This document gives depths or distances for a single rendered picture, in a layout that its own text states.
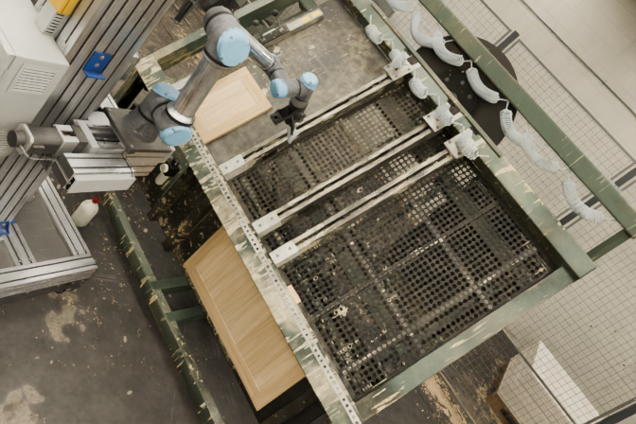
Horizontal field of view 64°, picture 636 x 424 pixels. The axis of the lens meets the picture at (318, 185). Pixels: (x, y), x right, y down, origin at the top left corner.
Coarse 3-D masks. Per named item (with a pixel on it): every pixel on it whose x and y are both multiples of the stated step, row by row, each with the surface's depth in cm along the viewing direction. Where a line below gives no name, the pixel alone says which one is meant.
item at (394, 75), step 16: (416, 64) 267; (384, 80) 270; (400, 80) 274; (352, 96) 267; (368, 96) 268; (320, 112) 264; (336, 112) 264; (304, 128) 261; (320, 128) 268; (272, 144) 259; (288, 144) 264; (240, 160) 257; (256, 160) 260; (224, 176) 255
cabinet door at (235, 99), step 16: (224, 80) 282; (240, 80) 282; (208, 96) 279; (224, 96) 279; (240, 96) 278; (256, 96) 277; (208, 112) 275; (224, 112) 275; (240, 112) 274; (256, 112) 273; (208, 128) 271; (224, 128) 271
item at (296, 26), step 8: (304, 16) 293; (312, 16) 292; (320, 16) 293; (296, 24) 291; (304, 24) 291; (312, 24) 295; (288, 32) 290; (296, 32) 294; (280, 40) 292; (184, 80) 281; (176, 88) 280
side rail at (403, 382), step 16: (560, 272) 227; (528, 288) 233; (544, 288) 225; (560, 288) 225; (512, 304) 223; (528, 304) 223; (480, 320) 222; (496, 320) 221; (512, 320) 221; (464, 336) 220; (480, 336) 219; (432, 352) 218; (448, 352) 218; (464, 352) 217; (416, 368) 216; (432, 368) 216; (384, 384) 214; (400, 384) 214; (416, 384) 214; (368, 400) 212; (384, 400) 212; (368, 416) 210
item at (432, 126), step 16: (432, 112) 256; (416, 128) 257; (432, 128) 253; (400, 144) 258; (416, 144) 259; (368, 160) 252; (384, 160) 253; (336, 176) 250; (352, 176) 249; (320, 192) 247; (336, 192) 253; (288, 208) 247; (304, 208) 247; (256, 224) 243; (272, 224) 242
